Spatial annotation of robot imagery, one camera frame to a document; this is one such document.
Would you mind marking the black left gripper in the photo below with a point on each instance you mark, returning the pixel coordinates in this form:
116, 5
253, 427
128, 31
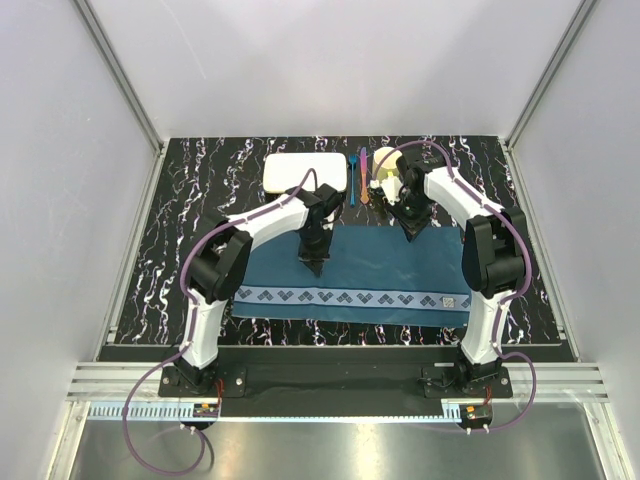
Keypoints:
315, 259

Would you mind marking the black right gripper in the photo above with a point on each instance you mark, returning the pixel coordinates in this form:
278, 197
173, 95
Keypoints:
411, 231

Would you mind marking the aluminium frame post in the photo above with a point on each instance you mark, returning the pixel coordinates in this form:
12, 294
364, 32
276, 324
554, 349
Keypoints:
100, 38
568, 39

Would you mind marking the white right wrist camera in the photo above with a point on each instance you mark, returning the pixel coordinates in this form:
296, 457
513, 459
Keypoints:
389, 188

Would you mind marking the aluminium front rail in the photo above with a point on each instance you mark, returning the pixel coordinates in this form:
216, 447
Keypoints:
553, 382

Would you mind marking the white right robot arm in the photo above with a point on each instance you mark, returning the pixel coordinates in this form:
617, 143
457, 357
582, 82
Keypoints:
496, 263

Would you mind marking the yellow mug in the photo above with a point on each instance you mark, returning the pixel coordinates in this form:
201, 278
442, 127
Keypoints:
385, 167

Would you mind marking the blue small fork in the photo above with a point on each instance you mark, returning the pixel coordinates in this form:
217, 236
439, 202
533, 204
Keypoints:
353, 160

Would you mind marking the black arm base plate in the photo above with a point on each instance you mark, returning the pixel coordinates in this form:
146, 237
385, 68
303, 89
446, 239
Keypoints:
457, 380

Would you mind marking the left aluminium frame post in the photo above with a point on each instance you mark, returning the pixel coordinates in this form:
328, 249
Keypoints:
100, 38

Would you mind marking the right aluminium frame post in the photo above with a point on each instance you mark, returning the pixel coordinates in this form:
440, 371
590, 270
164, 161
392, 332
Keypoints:
568, 39

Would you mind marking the white rectangular plate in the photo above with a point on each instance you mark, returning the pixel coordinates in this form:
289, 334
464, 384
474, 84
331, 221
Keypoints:
283, 171

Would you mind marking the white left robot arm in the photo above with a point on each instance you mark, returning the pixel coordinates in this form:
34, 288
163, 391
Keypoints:
215, 268

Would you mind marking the grey cable duct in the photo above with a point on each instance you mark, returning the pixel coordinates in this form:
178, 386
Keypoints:
196, 412

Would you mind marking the pink orange knife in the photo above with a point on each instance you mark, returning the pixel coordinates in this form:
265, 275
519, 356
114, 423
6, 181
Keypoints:
363, 164

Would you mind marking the blue patterned cloth placemat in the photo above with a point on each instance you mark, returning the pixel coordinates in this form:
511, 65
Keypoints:
373, 275

